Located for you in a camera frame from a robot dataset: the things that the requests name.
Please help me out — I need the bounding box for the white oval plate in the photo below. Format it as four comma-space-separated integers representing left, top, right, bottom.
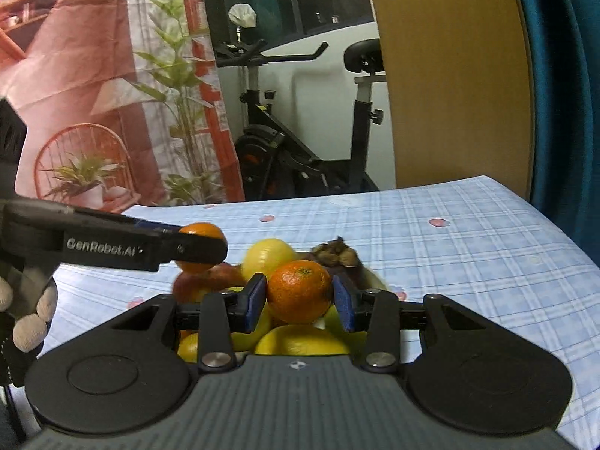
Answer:
363, 266, 390, 294

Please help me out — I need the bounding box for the orange tangerine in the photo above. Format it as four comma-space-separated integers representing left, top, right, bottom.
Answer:
266, 260, 335, 325
177, 222, 228, 273

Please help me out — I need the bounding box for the yellow-green round fruit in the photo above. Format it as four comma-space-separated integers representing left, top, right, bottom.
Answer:
322, 304, 369, 343
229, 286, 273, 352

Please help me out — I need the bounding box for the person's left hand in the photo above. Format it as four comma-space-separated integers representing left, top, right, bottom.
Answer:
0, 262, 59, 352

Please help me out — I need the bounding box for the blue plaid tablecloth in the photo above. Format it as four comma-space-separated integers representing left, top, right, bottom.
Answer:
9, 175, 600, 450

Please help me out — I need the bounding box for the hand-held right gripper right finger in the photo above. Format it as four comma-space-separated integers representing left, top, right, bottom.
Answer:
332, 273, 493, 373

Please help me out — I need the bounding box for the yellow lemon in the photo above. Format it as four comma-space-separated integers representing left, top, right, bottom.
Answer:
177, 329, 201, 363
240, 238, 298, 282
253, 323, 352, 357

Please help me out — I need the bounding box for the dark purple mangosteen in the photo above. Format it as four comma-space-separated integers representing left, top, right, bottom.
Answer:
297, 237, 378, 294

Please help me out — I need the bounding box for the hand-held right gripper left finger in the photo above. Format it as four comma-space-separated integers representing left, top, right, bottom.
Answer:
110, 272, 269, 372

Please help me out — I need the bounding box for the wooden board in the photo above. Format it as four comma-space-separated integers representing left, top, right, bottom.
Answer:
363, 0, 535, 202

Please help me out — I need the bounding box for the printed wall tapestry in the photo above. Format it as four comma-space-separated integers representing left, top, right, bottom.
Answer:
0, 0, 247, 207

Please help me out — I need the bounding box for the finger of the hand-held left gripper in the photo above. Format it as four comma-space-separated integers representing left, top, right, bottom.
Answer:
157, 232, 229, 273
126, 217, 186, 235

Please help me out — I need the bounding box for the red apple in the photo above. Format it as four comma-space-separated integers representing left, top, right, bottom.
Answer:
172, 262, 247, 305

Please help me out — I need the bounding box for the black exercise bike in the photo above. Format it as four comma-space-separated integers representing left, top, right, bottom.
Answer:
213, 40, 390, 200

